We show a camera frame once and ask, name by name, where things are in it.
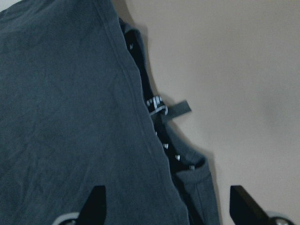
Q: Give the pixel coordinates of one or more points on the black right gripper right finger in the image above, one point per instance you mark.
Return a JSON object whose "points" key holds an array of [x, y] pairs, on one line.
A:
{"points": [[244, 210]]}

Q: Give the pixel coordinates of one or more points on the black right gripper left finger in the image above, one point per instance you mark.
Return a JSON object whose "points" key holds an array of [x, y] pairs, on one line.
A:
{"points": [[94, 210]]}

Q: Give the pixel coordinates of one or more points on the black t-shirt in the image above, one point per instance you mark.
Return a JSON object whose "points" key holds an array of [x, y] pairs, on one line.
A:
{"points": [[77, 111]]}

